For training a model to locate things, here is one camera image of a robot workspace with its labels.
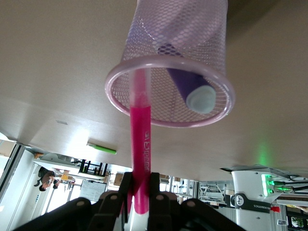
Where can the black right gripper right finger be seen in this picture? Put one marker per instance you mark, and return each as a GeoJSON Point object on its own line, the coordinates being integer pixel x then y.
{"type": "Point", "coordinates": [173, 214]}

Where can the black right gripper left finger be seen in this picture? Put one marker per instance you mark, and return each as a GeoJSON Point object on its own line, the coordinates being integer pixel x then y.
{"type": "Point", "coordinates": [96, 216]}

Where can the pink marker pen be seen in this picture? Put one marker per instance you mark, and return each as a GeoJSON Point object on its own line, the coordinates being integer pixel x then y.
{"type": "Point", "coordinates": [140, 134]}

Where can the purple marker pen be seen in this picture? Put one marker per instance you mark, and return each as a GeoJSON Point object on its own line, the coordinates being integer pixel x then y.
{"type": "Point", "coordinates": [185, 81]}

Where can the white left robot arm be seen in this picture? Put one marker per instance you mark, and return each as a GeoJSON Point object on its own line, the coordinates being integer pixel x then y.
{"type": "Point", "coordinates": [247, 183]}

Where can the pink mesh pen holder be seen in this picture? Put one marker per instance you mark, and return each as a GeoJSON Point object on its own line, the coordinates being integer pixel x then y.
{"type": "Point", "coordinates": [149, 36]}

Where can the whiteboard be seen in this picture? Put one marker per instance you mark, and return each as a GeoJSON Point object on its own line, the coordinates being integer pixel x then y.
{"type": "Point", "coordinates": [92, 191]}

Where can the cardboard box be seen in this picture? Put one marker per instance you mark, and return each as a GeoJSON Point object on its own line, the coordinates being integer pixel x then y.
{"type": "Point", "coordinates": [118, 179]}

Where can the black metal rack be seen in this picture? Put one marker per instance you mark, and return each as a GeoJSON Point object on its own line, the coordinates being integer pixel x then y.
{"type": "Point", "coordinates": [92, 168]}

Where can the person in background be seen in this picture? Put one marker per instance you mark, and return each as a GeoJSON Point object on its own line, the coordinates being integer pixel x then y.
{"type": "Point", "coordinates": [47, 180]}

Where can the green marker pen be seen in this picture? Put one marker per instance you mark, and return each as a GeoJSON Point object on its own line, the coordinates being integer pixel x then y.
{"type": "Point", "coordinates": [103, 149]}

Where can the white table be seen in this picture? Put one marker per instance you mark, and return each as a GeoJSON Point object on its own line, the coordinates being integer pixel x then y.
{"type": "Point", "coordinates": [55, 160]}

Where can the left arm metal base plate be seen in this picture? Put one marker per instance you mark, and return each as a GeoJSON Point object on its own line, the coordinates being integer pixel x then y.
{"type": "Point", "coordinates": [284, 171]}

